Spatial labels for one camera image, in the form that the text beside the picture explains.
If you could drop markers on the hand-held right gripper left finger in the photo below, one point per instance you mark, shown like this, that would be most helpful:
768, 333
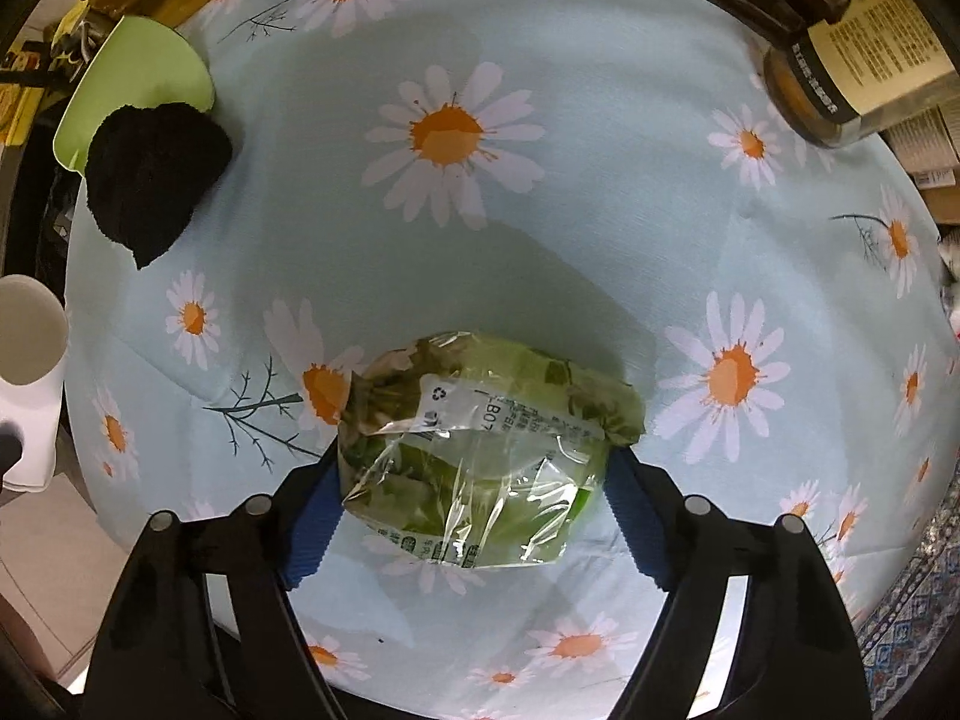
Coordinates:
311, 532

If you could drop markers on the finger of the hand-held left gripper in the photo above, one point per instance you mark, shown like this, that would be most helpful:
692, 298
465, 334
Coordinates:
7, 446

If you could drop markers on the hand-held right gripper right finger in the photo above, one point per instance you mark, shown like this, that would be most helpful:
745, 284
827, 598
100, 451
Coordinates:
637, 525

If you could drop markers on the white paper cup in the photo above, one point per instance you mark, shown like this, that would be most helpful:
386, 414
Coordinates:
30, 330

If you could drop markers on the green plastic wrapper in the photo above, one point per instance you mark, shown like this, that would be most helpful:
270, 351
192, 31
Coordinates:
465, 457

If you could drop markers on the daisy print tablecloth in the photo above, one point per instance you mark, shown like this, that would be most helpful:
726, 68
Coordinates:
600, 240

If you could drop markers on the blue patterned cloth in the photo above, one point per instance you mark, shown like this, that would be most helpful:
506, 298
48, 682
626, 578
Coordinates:
915, 615

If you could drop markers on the black cloth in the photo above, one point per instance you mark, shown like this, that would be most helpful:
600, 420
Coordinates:
150, 180

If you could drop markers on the light green plastic cup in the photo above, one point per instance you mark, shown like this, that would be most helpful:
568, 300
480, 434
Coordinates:
142, 67

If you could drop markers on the brown small jar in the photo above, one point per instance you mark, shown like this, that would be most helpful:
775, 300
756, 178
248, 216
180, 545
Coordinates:
941, 199

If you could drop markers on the white label small jar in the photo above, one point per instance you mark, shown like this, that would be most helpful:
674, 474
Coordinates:
926, 135

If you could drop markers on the beige label bottle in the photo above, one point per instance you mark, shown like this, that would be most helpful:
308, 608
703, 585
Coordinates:
862, 67

